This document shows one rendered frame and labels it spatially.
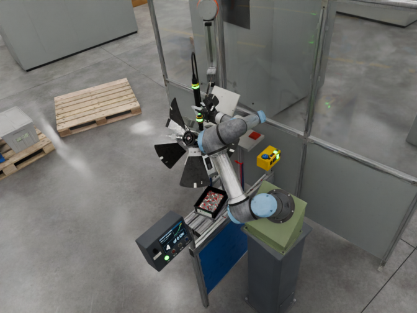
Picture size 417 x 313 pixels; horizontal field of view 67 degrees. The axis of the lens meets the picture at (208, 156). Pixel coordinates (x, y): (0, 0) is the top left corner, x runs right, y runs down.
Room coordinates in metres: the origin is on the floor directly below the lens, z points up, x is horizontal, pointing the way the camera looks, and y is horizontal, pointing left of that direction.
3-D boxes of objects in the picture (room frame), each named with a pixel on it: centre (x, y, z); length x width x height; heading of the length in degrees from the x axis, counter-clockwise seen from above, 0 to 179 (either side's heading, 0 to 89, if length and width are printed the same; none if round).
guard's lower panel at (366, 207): (2.24, -0.51, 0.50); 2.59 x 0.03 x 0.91; 42
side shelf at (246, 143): (2.21, -0.30, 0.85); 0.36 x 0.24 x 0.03; 42
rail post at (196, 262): (1.13, 0.17, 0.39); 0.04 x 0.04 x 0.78; 42
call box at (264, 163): (1.69, -0.44, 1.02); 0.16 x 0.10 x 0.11; 132
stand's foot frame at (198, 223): (1.99, -0.03, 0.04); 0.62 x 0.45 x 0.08; 132
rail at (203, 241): (1.42, -0.15, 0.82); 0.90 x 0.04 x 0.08; 132
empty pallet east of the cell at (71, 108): (4.39, 1.64, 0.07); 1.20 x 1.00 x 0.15; 108
